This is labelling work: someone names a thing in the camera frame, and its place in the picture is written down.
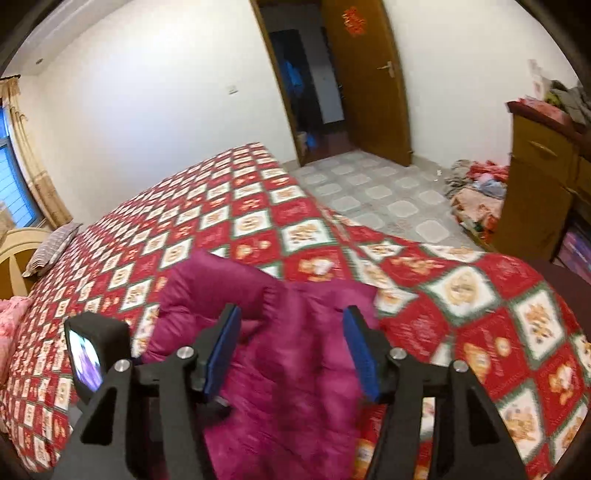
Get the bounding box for purple box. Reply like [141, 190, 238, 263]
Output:
[556, 226, 591, 278]

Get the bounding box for beige wooden headboard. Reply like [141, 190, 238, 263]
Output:
[0, 227, 51, 301]

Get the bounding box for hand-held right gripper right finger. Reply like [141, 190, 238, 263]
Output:
[342, 306, 527, 480]

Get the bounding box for beige patterned curtain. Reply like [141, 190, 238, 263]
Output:
[0, 76, 72, 229]

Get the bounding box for brown wooden door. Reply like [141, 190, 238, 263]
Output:
[321, 0, 413, 167]

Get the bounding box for pile of clothes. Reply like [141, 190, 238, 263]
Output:
[444, 159, 511, 241]

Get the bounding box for grey pillow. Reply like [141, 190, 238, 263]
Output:
[22, 222, 84, 278]

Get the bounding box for brown wooden cabinet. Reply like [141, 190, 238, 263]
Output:
[492, 102, 591, 264]

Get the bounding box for magenta padded jacket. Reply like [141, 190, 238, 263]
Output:
[139, 250, 384, 480]

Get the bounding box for red paper door decoration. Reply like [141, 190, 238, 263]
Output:
[342, 6, 366, 37]

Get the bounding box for window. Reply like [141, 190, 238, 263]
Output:
[0, 108, 40, 227]

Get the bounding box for red checked printed bedspread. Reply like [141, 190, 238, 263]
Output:
[0, 142, 591, 480]

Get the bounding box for heap of cloths and boxes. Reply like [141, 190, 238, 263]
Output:
[526, 59, 591, 134]

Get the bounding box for pink floral quilt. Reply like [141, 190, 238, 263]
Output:
[0, 296, 33, 388]

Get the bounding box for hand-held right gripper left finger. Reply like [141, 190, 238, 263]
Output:
[52, 304, 242, 480]

